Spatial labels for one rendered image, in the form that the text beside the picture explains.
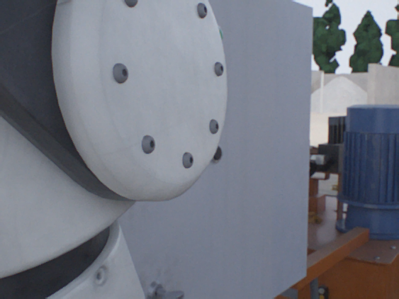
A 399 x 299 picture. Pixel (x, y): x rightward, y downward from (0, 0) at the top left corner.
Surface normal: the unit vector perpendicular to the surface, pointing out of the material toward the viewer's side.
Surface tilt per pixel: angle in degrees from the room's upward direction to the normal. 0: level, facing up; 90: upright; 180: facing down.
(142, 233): 90
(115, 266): 81
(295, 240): 90
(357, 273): 90
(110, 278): 84
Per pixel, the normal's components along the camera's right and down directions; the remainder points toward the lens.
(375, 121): -0.42, 0.10
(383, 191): -0.12, 0.11
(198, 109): 0.87, -0.03
